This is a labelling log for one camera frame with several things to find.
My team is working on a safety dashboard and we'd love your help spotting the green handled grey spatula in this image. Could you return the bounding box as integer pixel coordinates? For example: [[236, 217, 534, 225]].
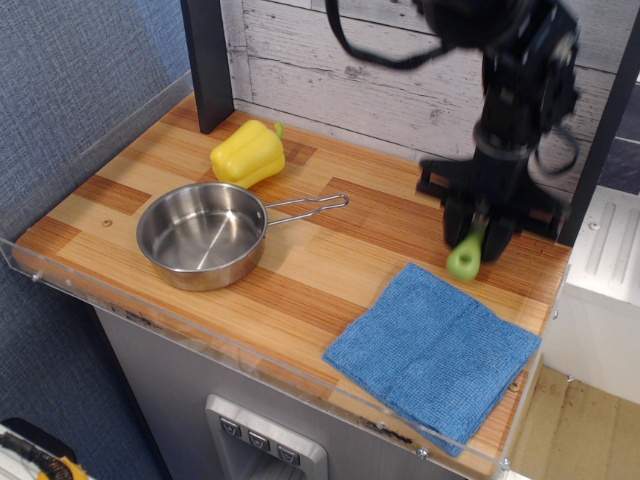
[[446, 226, 485, 281]]

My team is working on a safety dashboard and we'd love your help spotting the stainless steel pan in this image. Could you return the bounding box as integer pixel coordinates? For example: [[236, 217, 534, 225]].
[[136, 182, 349, 292]]

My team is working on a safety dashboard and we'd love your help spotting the left dark frame post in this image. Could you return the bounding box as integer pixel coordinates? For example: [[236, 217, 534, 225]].
[[180, 0, 235, 134]]

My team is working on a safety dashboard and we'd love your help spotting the black braided cable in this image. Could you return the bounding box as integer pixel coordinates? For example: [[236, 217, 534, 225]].
[[0, 431, 71, 480]]

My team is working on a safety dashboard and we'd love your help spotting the silver dispenser button panel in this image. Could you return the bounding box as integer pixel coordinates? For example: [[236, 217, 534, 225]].
[[205, 394, 329, 479]]

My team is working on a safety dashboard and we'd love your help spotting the grey toy fridge cabinet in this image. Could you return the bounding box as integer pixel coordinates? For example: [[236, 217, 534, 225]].
[[98, 308, 501, 479]]

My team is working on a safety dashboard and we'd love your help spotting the clear acrylic table guard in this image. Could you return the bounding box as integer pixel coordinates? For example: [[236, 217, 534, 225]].
[[1, 76, 541, 479]]

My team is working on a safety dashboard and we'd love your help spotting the dark frame post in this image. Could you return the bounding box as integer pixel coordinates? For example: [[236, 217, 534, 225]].
[[557, 14, 639, 247], [180, 0, 235, 134]]

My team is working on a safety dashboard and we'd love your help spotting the yellow object bottom corner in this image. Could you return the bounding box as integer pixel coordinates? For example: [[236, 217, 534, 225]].
[[60, 457, 90, 480]]

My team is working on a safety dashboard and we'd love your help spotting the white ridged side unit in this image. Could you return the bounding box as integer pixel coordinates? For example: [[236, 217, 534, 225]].
[[542, 186, 639, 403]]

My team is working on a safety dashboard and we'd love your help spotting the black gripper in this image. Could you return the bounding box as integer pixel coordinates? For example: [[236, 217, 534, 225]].
[[417, 147, 568, 262]]

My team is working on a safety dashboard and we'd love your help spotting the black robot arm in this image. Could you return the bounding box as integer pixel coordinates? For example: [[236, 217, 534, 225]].
[[416, 1, 579, 262]]

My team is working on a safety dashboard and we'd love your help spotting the right dark frame post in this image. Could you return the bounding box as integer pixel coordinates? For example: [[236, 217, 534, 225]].
[[557, 14, 639, 247]]

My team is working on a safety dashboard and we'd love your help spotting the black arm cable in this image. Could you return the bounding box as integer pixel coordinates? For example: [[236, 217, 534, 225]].
[[324, 0, 581, 176]]

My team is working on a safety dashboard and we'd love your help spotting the yellow toy bell pepper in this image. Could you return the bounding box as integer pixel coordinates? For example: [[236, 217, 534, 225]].
[[210, 119, 286, 189]]

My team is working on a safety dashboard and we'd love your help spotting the blue folded cloth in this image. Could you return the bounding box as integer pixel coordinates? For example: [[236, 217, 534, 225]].
[[323, 263, 541, 457]]

